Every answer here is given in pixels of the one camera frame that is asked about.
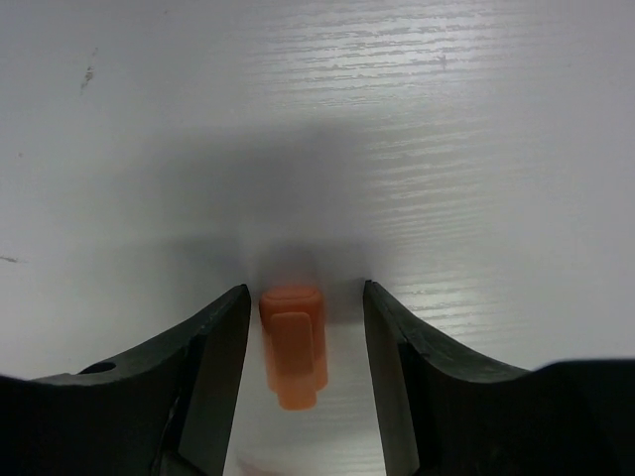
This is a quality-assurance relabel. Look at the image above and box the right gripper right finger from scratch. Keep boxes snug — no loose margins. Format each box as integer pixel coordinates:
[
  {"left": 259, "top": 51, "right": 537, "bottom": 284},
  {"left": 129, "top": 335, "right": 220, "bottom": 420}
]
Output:
[{"left": 363, "top": 281, "right": 634, "bottom": 475}]

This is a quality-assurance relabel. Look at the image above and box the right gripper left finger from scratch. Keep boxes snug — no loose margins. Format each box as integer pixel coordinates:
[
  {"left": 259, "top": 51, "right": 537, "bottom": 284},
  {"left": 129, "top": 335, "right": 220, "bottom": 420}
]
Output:
[{"left": 1, "top": 285, "right": 250, "bottom": 475}]

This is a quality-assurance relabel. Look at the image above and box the orange highlighter cap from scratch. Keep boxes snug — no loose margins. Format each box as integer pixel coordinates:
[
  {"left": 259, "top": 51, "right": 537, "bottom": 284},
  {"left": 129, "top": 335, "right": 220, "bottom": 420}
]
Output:
[{"left": 258, "top": 286, "right": 328, "bottom": 411}]

